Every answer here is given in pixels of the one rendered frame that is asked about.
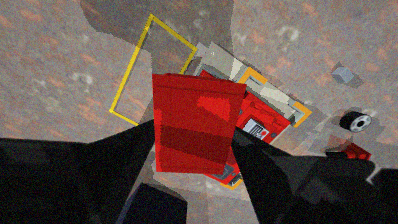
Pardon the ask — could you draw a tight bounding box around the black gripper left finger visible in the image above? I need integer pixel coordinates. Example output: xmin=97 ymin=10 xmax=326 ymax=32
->
xmin=0 ymin=119 xmax=155 ymax=224

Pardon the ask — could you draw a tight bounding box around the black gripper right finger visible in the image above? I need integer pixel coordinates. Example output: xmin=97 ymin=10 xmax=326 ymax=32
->
xmin=231 ymin=126 xmax=376 ymax=224

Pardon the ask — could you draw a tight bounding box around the black toy wheel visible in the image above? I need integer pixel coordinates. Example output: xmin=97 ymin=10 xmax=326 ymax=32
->
xmin=339 ymin=111 xmax=372 ymax=133

